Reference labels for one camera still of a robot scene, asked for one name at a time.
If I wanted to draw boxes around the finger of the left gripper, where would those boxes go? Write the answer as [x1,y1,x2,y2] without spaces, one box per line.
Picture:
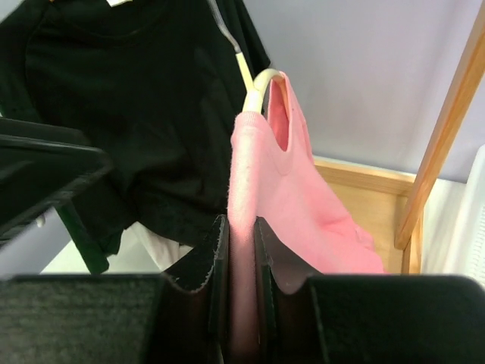
[1,118,112,243]

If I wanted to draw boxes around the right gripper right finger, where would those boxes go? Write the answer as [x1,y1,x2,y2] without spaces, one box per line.
[254,218,484,363]

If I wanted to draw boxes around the pink t shirt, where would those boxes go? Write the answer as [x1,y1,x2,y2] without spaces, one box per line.
[227,75,385,361]

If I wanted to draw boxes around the wooden clothes rack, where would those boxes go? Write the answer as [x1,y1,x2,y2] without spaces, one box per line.
[314,9,484,274]

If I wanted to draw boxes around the white t shirt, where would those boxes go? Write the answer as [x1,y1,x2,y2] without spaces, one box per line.
[107,222,192,274]

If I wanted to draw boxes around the white plastic basket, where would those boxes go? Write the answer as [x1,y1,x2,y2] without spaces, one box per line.
[421,146,484,282]

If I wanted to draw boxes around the black t shirt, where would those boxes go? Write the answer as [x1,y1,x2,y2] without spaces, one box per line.
[0,0,272,253]

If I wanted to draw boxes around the dark green t shirt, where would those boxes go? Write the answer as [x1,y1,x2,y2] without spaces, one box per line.
[55,202,109,275]

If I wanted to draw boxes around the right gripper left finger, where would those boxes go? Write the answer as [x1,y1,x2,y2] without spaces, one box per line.
[1,216,229,363]

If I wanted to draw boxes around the cream hanger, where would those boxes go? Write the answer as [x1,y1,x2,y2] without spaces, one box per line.
[207,0,288,114]

